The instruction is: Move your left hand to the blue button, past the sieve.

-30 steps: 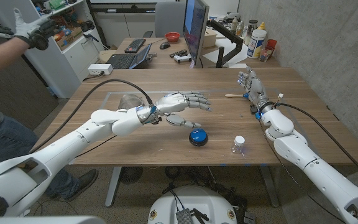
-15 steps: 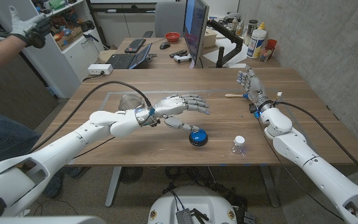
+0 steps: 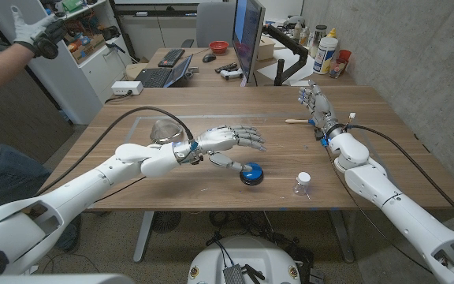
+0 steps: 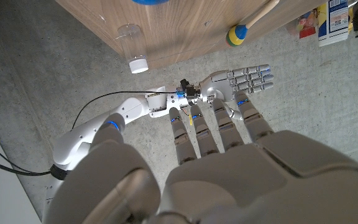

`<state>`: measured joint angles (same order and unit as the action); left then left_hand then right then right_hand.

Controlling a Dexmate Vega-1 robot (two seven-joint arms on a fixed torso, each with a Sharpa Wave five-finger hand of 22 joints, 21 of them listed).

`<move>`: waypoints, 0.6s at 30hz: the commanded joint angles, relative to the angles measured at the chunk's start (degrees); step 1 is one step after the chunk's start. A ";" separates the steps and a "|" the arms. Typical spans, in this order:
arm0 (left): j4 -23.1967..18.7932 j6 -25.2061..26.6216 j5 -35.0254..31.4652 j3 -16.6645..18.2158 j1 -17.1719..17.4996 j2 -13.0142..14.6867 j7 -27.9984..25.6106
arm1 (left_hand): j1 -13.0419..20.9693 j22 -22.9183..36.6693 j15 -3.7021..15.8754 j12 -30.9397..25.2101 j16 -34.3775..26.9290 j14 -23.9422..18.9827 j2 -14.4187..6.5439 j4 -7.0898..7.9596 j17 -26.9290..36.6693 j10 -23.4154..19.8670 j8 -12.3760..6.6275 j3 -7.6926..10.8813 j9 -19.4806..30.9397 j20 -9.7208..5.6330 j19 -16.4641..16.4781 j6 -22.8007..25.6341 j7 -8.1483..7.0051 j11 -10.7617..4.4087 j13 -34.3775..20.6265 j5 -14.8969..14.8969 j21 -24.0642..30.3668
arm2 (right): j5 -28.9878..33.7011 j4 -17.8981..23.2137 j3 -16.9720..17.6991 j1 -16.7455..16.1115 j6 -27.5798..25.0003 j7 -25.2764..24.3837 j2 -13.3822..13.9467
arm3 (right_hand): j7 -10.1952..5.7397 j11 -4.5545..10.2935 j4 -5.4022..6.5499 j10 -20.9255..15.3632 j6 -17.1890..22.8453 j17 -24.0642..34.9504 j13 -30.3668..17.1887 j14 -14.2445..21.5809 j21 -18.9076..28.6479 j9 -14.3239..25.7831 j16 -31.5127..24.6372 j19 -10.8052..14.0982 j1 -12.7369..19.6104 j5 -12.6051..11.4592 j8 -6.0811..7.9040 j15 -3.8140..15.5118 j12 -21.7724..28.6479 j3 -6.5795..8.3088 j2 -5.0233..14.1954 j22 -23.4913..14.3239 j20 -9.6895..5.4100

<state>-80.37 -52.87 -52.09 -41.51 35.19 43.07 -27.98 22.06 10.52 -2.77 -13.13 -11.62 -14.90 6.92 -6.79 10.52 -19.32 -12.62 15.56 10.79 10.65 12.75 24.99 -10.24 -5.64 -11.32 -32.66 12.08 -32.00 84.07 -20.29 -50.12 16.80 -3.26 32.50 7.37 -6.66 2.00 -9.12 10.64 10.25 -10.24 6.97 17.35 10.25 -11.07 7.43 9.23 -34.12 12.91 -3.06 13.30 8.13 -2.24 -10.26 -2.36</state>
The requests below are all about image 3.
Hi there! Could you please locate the person right gloved hand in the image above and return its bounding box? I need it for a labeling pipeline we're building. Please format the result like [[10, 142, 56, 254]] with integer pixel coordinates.
[[10, 4, 69, 60]]

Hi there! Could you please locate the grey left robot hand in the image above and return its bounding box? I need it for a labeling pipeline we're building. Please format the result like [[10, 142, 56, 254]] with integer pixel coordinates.
[[193, 125, 268, 174]]

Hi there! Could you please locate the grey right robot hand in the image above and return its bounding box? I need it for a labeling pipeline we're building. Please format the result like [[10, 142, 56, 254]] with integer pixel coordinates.
[[297, 80, 345, 140]]

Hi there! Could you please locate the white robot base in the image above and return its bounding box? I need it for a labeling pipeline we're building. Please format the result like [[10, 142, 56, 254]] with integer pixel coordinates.
[[187, 235, 302, 284]]

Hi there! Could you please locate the blue push button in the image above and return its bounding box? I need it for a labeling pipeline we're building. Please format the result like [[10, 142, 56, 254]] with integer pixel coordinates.
[[239, 162, 265, 187]]

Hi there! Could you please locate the clear glass tumbler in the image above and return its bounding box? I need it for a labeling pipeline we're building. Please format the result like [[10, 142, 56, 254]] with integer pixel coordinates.
[[328, 58, 348, 79]]

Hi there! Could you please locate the white canister blue label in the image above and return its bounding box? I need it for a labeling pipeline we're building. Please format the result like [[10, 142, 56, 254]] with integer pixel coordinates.
[[312, 36, 339, 76]]

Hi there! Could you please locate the cardboard box with print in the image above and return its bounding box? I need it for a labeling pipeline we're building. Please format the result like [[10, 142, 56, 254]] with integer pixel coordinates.
[[71, 33, 106, 64]]

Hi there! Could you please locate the white paper sheet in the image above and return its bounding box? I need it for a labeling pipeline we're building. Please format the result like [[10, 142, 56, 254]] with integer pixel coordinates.
[[256, 47, 318, 82]]

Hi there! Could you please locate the red cup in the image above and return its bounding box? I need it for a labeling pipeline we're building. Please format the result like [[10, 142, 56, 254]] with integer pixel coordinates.
[[337, 49, 352, 74]]

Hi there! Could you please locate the white game controller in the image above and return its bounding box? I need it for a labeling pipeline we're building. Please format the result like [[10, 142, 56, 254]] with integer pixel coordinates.
[[219, 68, 244, 81]]

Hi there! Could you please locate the black remote control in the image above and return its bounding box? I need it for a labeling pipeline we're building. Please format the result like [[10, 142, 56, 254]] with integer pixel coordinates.
[[214, 62, 239, 74]]

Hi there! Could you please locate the white shelf cabinet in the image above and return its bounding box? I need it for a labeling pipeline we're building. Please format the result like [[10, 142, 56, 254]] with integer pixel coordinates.
[[0, 0, 133, 125]]

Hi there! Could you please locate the glass jar black lid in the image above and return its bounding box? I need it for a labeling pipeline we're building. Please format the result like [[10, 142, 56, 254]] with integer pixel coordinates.
[[308, 24, 328, 58]]

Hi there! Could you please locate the small glass jar white lid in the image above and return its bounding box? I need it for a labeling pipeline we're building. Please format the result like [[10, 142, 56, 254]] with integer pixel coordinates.
[[292, 171, 312, 196]]

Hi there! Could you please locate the light wooden box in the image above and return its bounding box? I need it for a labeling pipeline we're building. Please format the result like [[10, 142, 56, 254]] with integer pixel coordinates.
[[256, 35, 276, 62]]

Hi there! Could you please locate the open dark laptop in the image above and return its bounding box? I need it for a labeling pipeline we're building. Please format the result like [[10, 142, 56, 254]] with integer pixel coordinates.
[[134, 54, 194, 88]]

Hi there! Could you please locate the red bowl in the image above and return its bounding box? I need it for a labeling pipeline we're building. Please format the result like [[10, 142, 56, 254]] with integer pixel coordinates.
[[208, 40, 230, 55]]

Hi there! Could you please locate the black keyboard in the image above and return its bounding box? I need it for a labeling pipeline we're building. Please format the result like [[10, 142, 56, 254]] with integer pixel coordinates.
[[157, 48, 186, 68]]

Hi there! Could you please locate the round black floor fan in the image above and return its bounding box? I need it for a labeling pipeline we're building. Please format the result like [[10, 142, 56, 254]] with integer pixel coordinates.
[[151, 211, 183, 234]]

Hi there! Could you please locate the black computer monitor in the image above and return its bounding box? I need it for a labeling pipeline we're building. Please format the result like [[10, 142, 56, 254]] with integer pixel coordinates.
[[231, 0, 266, 84]]

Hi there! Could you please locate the white power box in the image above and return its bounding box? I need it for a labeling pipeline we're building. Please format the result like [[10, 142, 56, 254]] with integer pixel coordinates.
[[110, 80, 144, 96]]

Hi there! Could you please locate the plain tan cardboard box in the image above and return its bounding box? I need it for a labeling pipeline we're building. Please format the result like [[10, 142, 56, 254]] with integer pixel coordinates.
[[125, 62, 149, 81]]

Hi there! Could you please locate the grey office chair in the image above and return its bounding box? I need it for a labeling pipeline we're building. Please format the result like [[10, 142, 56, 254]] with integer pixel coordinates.
[[180, 2, 236, 49]]

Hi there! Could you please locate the white sideboard cabinet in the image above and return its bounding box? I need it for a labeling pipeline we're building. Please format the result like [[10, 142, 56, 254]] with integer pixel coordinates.
[[114, 0, 200, 60]]

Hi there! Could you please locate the grey table leg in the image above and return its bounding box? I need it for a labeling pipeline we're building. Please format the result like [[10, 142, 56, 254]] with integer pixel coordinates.
[[132, 211, 155, 264], [328, 208, 355, 264]]

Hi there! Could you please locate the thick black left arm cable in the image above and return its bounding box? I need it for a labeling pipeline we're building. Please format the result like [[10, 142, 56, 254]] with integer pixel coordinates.
[[33, 105, 195, 197]]

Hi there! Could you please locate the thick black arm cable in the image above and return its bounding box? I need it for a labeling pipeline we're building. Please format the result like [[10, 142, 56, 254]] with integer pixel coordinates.
[[33, 105, 195, 197], [344, 124, 454, 232]]

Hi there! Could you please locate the black floor cable bundle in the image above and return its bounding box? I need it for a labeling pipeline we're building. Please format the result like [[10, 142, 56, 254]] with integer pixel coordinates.
[[205, 211, 314, 273]]

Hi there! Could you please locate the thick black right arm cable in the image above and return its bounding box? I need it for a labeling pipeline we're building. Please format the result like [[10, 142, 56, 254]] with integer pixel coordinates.
[[344, 124, 454, 232]]

